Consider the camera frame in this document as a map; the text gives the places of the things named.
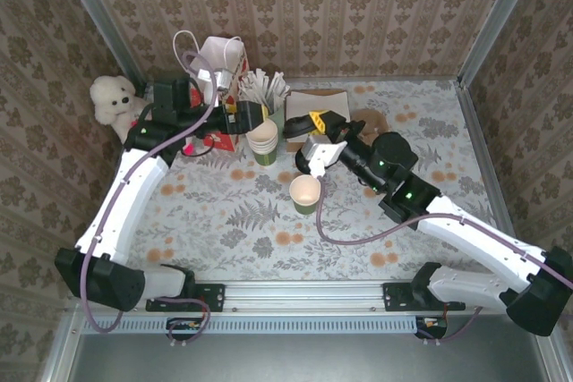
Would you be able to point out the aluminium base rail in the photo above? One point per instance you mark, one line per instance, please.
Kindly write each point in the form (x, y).
(304, 297)

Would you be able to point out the aluminium side rail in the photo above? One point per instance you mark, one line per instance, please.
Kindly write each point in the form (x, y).
(483, 149)

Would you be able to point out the aluminium frame post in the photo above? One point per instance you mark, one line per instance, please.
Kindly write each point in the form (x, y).
(503, 6)
(96, 6)

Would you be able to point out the plush toy with orange glasses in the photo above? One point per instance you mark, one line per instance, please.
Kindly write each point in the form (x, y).
(187, 148)

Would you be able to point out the poppy print paper gift bag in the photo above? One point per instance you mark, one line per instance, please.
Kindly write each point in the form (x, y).
(224, 53)

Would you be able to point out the small brown paper bag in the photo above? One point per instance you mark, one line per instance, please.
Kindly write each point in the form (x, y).
(373, 116)

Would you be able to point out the white teddy bear plush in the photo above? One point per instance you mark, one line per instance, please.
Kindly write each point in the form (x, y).
(109, 98)

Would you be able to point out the beige paper stick packets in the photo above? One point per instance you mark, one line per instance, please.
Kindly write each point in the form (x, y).
(278, 87)

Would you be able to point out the brown cardboard tray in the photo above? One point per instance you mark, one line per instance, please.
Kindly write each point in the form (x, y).
(322, 91)

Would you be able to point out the grey metal panel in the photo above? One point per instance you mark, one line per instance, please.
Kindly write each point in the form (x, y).
(291, 362)

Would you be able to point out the single green paper cup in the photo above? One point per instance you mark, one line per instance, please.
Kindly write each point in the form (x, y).
(304, 189)

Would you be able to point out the pale green holder cup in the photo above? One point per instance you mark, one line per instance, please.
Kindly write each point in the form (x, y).
(278, 120)

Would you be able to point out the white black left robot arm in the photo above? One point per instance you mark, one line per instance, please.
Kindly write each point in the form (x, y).
(130, 203)

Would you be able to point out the pink red striped plush toy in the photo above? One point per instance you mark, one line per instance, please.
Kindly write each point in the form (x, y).
(133, 123)

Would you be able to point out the stack of green paper cups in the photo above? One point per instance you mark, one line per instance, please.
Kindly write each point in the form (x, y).
(264, 136)

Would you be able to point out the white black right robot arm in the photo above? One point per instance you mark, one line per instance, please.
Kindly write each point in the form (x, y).
(474, 230)

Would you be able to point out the floral patterned table cover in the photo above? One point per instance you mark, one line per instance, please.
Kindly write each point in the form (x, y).
(250, 230)

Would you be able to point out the white wrapped straws bundle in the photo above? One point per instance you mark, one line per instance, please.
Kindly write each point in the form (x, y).
(255, 87)

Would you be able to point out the aluminium back rail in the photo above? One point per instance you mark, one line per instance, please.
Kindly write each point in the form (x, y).
(447, 79)

